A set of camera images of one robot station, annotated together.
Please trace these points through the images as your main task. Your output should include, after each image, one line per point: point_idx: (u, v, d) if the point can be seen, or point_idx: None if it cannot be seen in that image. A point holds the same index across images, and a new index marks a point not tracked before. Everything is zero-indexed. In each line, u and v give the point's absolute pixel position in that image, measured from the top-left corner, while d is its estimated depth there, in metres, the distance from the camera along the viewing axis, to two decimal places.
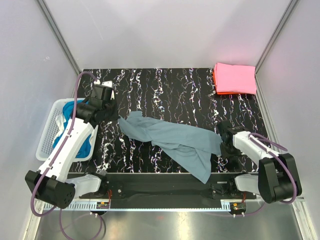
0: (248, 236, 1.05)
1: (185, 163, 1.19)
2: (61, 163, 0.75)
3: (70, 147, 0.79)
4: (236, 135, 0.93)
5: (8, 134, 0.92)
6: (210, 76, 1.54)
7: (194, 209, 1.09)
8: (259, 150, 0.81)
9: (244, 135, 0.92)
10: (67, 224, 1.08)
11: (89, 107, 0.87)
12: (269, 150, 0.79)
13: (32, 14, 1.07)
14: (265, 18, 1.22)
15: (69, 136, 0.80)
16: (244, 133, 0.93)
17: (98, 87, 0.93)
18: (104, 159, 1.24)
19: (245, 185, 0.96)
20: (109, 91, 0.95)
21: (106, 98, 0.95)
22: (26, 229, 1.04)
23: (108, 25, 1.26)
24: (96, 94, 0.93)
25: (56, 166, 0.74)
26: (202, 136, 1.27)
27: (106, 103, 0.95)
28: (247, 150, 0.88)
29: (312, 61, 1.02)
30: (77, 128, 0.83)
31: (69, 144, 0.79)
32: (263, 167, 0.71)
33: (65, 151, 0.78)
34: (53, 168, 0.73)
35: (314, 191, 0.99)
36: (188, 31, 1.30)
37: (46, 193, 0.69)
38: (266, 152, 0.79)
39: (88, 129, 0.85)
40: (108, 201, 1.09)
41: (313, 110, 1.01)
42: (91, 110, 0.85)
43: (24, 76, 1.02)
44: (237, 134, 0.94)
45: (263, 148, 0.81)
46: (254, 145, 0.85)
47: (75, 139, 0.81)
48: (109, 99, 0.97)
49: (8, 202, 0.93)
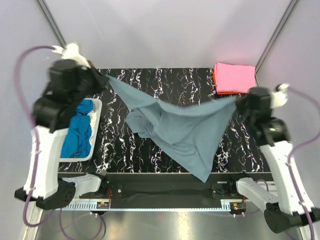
0: (248, 236, 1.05)
1: (184, 163, 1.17)
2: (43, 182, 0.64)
3: (46, 162, 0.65)
4: (273, 150, 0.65)
5: (8, 134, 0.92)
6: (210, 76, 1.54)
7: (194, 209, 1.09)
8: (290, 195, 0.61)
9: (283, 154, 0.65)
10: (67, 225, 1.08)
11: (53, 103, 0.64)
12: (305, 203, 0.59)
13: (32, 14, 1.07)
14: (264, 18, 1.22)
15: (40, 152, 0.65)
16: (286, 148, 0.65)
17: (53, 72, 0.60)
18: (104, 159, 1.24)
19: (245, 192, 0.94)
20: (71, 68, 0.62)
21: (74, 75, 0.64)
22: (26, 229, 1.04)
23: (108, 24, 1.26)
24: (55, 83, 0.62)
25: (40, 186, 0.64)
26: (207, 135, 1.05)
27: (77, 86, 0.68)
28: (276, 173, 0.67)
29: (312, 61, 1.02)
30: (44, 139, 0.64)
31: (42, 158, 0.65)
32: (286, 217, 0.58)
33: (44, 167, 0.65)
34: (37, 188, 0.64)
35: (314, 191, 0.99)
36: (188, 30, 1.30)
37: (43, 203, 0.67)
38: (300, 204, 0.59)
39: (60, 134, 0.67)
40: (108, 201, 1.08)
41: (313, 110, 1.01)
42: (57, 108, 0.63)
43: (24, 75, 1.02)
44: (267, 136, 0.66)
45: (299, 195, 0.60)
46: (288, 181, 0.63)
47: (48, 150, 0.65)
48: (76, 75, 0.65)
49: (8, 203, 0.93)
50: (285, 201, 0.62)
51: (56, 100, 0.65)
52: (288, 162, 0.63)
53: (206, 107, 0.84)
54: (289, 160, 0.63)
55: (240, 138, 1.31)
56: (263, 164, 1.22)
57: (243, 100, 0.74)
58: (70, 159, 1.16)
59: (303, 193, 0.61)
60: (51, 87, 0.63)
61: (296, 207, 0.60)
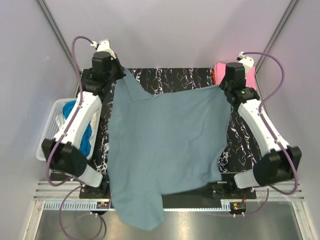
0: (250, 236, 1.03)
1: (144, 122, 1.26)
2: (74, 130, 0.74)
3: (80, 118, 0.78)
4: (245, 106, 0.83)
5: (9, 132, 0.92)
6: (210, 76, 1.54)
7: (194, 209, 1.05)
8: (267, 136, 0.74)
9: (254, 107, 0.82)
10: (67, 224, 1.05)
11: (95, 82, 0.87)
12: (279, 140, 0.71)
13: (31, 13, 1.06)
14: (265, 17, 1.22)
15: (80, 108, 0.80)
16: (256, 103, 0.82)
17: (95, 59, 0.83)
18: (104, 159, 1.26)
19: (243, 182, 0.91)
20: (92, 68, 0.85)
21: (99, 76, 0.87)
22: (26, 229, 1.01)
23: (108, 24, 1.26)
24: (97, 71, 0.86)
25: (70, 134, 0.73)
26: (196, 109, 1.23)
27: (109, 70, 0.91)
28: (255, 129, 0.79)
29: (312, 59, 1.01)
30: (87, 100, 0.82)
31: (80, 115, 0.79)
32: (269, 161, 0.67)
33: (77, 121, 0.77)
34: (68, 134, 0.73)
35: (314, 190, 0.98)
36: (189, 30, 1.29)
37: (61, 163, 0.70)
38: (274, 142, 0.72)
39: (97, 102, 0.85)
40: (108, 201, 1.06)
41: (312, 111, 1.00)
42: (99, 85, 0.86)
43: (24, 75, 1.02)
44: (246, 103, 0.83)
45: (273, 135, 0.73)
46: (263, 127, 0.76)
47: (86, 109, 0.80)
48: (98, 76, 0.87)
49: (8, 202, 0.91)
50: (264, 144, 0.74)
51: (95, 81, 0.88)
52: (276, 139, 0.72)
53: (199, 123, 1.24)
54: (260, 110, 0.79)
55: (239, 138, 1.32)
56: None
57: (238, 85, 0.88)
58: None
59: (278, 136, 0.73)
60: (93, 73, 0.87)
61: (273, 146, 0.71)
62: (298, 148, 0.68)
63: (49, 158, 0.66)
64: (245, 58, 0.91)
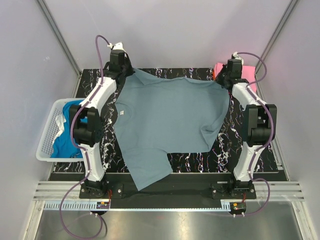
0: (250, 237, 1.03)
1: (151, 104, 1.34)
2: (97, 101, 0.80)
3: (102, 93, 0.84)
4: (235, 84, 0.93)
5: (8, 134, 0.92)
6: (210, 76, 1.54)
7: (194, 209, 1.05)
8: (250, 99, 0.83)
9: (243, 85, 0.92)
10: (67, 224, 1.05)
11: (112, 73, 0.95)
12: (259, 99, 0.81)
13: (31, 13, 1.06)
14: (265, 17, 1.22)
15: (101, 86, 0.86)
16: (245, 83, 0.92)
17: (113, 54, 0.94)
18: (104, 159, 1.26)
19: (239, 168, 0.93)
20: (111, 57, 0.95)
21: (115, 68, 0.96)
22: (26, 229, 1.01)
23: (108, 24, 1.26)
24: (114, 61, 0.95)
25: (93, 103, 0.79)
26: (201, 95, 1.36)
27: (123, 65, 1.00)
28: (242, 100, 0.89)
29: (312, 59, 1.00)
30: (107, 82, 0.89)
31: (102, 91, 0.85)
32: (248, 110, 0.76)
33: (98, 95, 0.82)
34: (92, 102, 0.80)
35: (315, 190, 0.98)
36: (189, 30, 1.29)
37: (81, 129, 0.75)
38: (255, 101, 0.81)
39: (114, 86, 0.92)
40: (108, 201, 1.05)
41: (312, 111, 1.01)
42: (115, 74, 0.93)
43: (24, 76, 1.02)
44: (237, 84, 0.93)
45: (254, 97, 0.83)
46: (247, 94, 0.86)
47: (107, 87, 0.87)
48: (114, 68, 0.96)
49: (8, 203, 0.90)
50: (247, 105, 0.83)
51: (112, 71, 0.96)
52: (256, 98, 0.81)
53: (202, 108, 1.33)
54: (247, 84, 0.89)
55: (240, 138, 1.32)
56: (263, 165, 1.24)
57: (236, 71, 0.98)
58: (70, 160, 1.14)
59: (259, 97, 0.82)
60: (110, 64, 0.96)
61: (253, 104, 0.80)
62: (275, 105, 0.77)
63: (75, 117, 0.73)
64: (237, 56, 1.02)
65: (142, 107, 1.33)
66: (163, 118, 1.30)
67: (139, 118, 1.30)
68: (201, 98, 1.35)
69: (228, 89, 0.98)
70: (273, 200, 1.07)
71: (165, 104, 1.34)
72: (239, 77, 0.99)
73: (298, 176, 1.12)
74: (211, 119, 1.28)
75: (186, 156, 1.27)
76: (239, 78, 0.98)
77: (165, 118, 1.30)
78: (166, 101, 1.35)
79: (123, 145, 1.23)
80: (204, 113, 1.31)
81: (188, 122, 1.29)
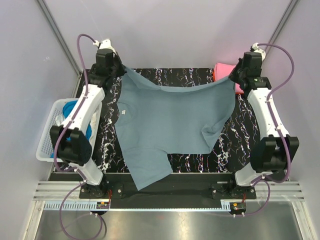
0: (250, 237, 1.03)
1: (152, 105, 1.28)
2: (81, 118, 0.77)
3: (87, 106, 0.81)
4: (255, 92, 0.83)
5: (8, 134, 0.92)
6: (210, 76, 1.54)
7: (194, 209, 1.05)
8: (269, 123, 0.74)
9: (263, 95, 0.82)
10: (67, 224, 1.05)
11: (98, 77, 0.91)
12: (279, 127, 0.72)
13: (31, 13, 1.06)
14: (265, 17, 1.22)
15: (86, 98, 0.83)
16: (266, 91, 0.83)
17: (99, 55, 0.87)
18: (104, 159, 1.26)
19: (241, 178, 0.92)
20: (98, 59, 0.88)
21: (102, 71, 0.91)
22: (26, 229, 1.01)
23: (108, 24, 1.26)
24: (101, 66, 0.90)
25: (77, 121, 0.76)
26: (209, 96, 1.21)
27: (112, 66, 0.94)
28: (258, 115, 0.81)
29: (313, 59, 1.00)
30: (92, 91, 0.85)
31: (87, 104, 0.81)
32: (264, 143, 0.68)
33: (84, 109, 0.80)
34: (75, 121, 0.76)
35: (315, 190, 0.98)
36: (189, 30, 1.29)
37: (66, 151, 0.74)
38: (274, 129, 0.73)
39: (101, 94, 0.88)
40: (108, 201, 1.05)
41: (312, 111, 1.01)
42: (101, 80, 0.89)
43: (24, 75, 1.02)
44: (256, 90, 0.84)
45: (275, 121, 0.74)
46: (267, 113, 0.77)
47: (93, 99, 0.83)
48: (102, 71, 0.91)
49: (8, 203, 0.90)
50: (264, 128, 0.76)
51: (99, 74, 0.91)
52: (276, 126, 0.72)
53: (206, 110, 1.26)
54: (268, 98, 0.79)
55: (240, 138, 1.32)
56: None
57: (254, 68, 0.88)
58: None
59: (279, 123, 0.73)
60: (97, 66, 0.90)
61: (271, 132, 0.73)
62: (297, 138, 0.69)
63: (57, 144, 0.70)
64: (258, 49, 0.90)
65: (141, 108, 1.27)
66: (165, 116, 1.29)
67: (139, 119, 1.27)
68: (208, 100, 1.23)
69: (245, 89, 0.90)
70: (273, 200, 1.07)
71: (166, 104, 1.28)
72: (258, 74, 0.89)
73: (298, 176, 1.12)
74: (212, 120, 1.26)
75: (186, 156, 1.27)
76: (258, 77, 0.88)
77: (166, 117, 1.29)
78: (168, 102, 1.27)
79: (123, 146, 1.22)
80: (206, 116, 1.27)
81: (188, 123, 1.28)
